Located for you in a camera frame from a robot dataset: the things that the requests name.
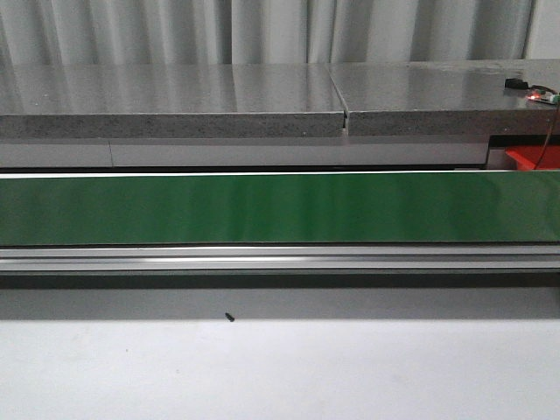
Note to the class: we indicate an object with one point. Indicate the right grey stone slab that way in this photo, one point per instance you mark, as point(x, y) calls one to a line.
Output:
point(444, 98)

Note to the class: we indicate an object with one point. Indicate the grey stone slab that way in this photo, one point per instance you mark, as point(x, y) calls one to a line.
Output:
point(444, 98)
point(169, 101)

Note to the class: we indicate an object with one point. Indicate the green conveyor belt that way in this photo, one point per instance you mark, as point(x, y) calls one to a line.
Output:
point(468, 206)

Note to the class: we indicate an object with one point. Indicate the red plastic bin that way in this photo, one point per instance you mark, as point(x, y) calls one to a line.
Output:
point(528, 158)

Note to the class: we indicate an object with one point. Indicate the small black device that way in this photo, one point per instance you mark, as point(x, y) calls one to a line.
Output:
point(516, 83)

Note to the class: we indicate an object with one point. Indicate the left grey stone slab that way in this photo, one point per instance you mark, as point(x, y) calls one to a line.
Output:
point(169, 101)

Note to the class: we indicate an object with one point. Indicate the circuit board with red light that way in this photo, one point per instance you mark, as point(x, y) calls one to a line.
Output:
point(543, 95)

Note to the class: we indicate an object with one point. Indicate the grey pleated curtain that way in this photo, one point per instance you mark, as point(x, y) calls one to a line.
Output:
point(256, 32)

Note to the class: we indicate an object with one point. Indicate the aluminium conveyor frame rail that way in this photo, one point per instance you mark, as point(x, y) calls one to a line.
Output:
point(360, 258)

